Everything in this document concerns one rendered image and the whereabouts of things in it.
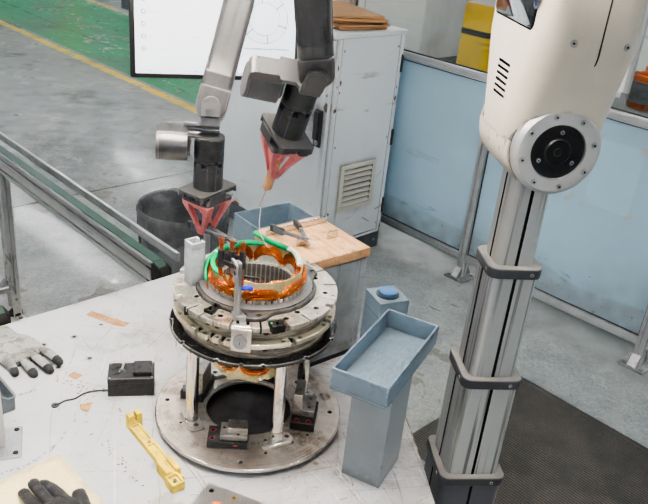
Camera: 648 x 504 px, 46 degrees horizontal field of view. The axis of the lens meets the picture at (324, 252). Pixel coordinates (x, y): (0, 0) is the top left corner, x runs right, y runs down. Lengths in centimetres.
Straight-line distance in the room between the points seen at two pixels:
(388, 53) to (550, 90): 259
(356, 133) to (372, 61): 36
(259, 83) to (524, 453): 203
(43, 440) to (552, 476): 185
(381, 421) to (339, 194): 254
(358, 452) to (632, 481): 166
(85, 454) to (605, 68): 117
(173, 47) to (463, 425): 140
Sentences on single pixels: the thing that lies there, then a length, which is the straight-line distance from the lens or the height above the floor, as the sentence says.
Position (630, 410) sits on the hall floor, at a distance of 339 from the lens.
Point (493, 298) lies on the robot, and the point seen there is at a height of 111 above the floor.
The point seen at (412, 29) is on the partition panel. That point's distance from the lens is 405.
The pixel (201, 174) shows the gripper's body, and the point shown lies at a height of 130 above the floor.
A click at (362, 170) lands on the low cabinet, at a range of 393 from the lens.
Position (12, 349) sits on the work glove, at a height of 80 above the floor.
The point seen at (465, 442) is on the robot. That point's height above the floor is 75.
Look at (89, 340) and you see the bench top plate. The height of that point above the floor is 78.
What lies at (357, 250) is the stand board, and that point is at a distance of 173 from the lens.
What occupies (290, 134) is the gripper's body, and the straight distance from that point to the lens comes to 129.
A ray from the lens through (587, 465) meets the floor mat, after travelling 299.
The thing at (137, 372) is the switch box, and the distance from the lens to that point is 168.
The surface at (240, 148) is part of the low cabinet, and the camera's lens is 425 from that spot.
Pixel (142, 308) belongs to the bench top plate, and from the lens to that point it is 202.
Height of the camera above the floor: 181
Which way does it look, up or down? 26 degrees down
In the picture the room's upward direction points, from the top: 6 degrees clockwise
